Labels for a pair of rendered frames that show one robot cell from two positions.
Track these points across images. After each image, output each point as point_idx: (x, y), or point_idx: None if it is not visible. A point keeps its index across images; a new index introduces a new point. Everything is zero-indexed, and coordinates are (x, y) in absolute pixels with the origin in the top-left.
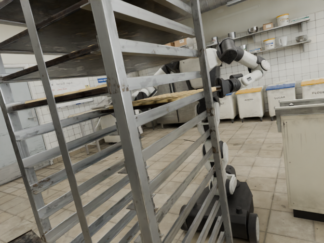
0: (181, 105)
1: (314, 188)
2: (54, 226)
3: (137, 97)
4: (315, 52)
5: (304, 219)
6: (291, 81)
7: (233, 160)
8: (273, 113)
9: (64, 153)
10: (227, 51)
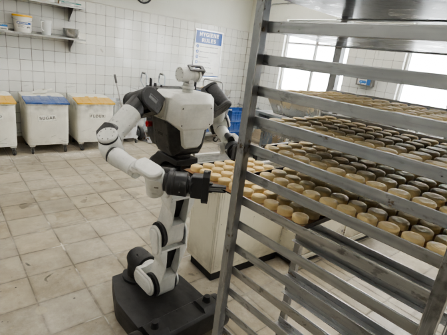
0: None
1: None
2: None
3: (207, 181)
4: (83, 57)
5: (218, 278)
6: (52, 91)
7: (58, 235)
8: (35, 141)
9: None
10: (227, 105)
